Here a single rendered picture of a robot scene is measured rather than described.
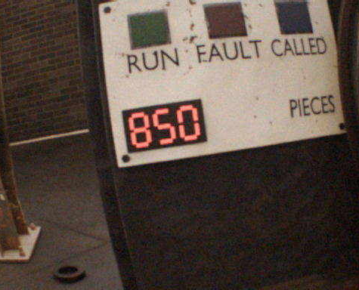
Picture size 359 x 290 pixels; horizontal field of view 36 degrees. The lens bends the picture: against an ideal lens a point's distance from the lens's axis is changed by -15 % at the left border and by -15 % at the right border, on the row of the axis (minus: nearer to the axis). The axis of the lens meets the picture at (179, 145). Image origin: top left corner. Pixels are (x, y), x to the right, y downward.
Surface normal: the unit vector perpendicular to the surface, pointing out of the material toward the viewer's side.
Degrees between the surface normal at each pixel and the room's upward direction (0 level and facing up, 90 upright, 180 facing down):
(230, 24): 90
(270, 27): 90
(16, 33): 90
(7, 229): 90
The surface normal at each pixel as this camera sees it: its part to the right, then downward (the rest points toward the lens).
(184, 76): 0.04, 0.22
